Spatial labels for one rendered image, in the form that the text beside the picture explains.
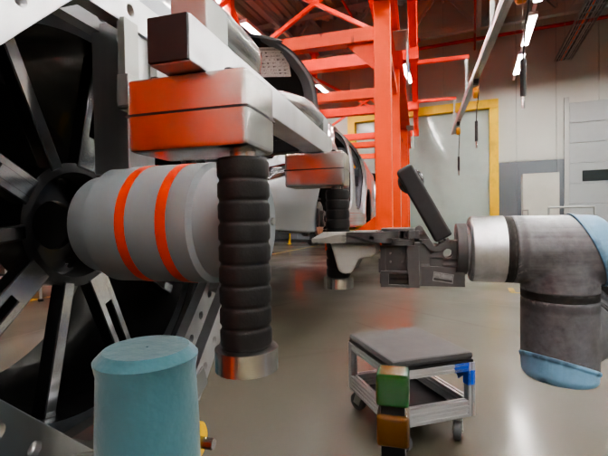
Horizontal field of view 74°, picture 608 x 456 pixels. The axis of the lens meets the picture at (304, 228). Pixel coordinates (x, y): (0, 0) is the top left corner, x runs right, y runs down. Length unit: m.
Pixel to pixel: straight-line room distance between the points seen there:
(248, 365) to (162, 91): 0.19
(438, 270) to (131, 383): 0.40
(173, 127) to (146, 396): 0.21
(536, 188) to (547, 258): 11.28
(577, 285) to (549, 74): 13.56
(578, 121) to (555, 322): 13.27
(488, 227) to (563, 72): 13.61
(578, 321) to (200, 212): 0.46
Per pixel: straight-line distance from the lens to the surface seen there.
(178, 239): 0.43
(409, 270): 0.57
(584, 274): 0.60
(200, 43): 0.29
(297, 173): 0.61
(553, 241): 0.58
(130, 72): 0.54
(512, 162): 13.51
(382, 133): 4.18
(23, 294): 0.56
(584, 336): 0.61
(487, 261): 0.57
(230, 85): 0.28
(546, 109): 13.85
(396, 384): 0.54
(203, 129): 0.28
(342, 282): 0.60
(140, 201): 0.46
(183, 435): 0.40
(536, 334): 0.61
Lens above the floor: 0.85
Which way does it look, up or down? 1 degrees down
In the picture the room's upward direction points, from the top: 1 degrees counter-clockwise
